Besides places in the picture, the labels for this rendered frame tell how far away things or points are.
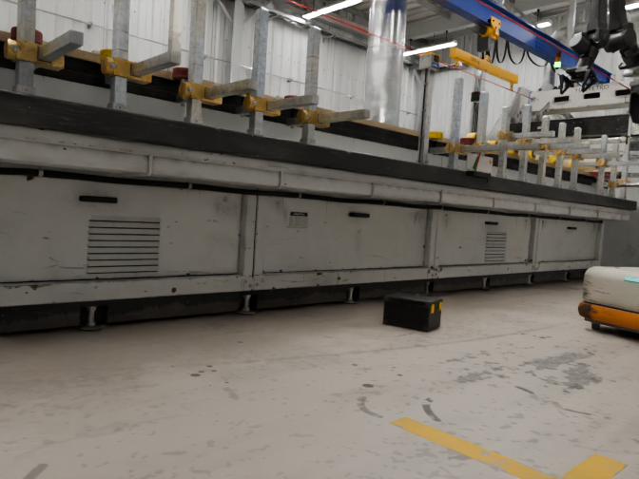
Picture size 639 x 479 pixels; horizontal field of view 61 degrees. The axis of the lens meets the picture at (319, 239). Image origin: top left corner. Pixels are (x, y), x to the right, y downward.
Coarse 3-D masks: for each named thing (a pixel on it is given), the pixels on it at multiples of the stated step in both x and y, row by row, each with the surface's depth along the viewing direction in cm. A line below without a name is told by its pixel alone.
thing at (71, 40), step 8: (72, 32) 125; (80, 32) 126; (56, 40) 131; (64, 40) 127; (72, 40) 125; (80, 40) 126; (40, 48) 141; (48, 48) 136; (56, 48) 131; (64, 48) 130; (72, 48) 130; (40, 56) 141; (48, 56) 138; (56, 56) 138
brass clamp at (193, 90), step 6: (186, 84) 172; (192, 84) 173; (198, 84) 174; (180, 90) 174; (186, 90) 172; (192, 90) 172; (198, 90) 174; (204, 90) 176; (180, 96) 174; (186, 96) 173; (192, 96) 173; (198, 96) 175; (204, 96) 176; (204, 102) 179; (210, 102) 178; (216, 102) 179
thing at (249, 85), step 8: (248, 80) 159; (256, 80) 160; (208, 88) 175; (216, 88) 171; (224, 88) 168; (232, 88) 165; (240, 88) 162; (248, 88) 159; (256, 88) 160; (176, 96) 190; (208, 96) 175; (216, 96) 173; (224, 96) 172; (184, 104) 190
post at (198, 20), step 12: (192, 0) 174; (204, 0) 174; (192, 12) 174; (204, 12) 175; (192, 24) 174; (204, 24) 175; (192, 36) 174; (204, 36) 175; (192, 48) 174; (192, 60) 174; (192, 72) 174; (192, 108) 174
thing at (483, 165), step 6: (468, 156) 284; (474, 156) 288; (480, 156) 292; (468, 162) 284; (480, 162) 292; (486, 162) 296; (468, 168) 285; (480, 168) 293; (486, 168) 297; (492, 168) 301
